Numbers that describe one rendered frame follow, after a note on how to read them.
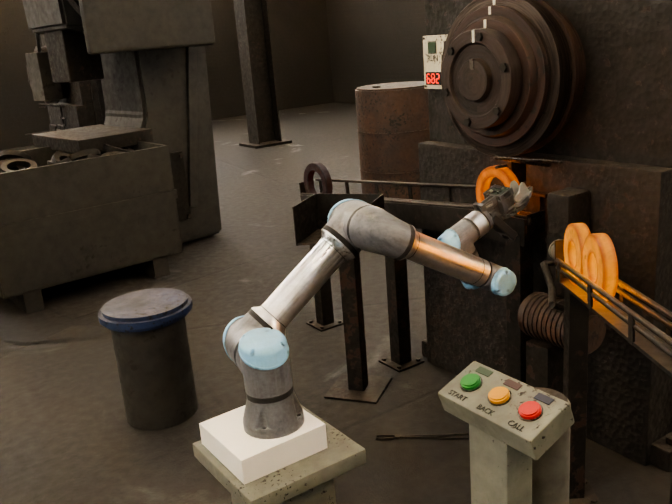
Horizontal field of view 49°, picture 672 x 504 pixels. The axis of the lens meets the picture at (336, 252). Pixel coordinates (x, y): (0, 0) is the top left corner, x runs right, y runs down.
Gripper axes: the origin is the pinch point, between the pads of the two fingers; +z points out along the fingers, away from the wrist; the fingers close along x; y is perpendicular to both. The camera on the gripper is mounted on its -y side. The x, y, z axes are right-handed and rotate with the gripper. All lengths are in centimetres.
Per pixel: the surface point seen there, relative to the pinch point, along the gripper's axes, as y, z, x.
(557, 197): 2.7, -3.8, -14.7
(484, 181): 2.0, -1.9, 16.7
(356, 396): -60, -60, 50
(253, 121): -126, 192, 663
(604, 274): 8, -33, -54
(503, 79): 36.3, 0.2, -2.6
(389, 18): -149, 556, 852
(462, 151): 6.1, 6.7, 34.1
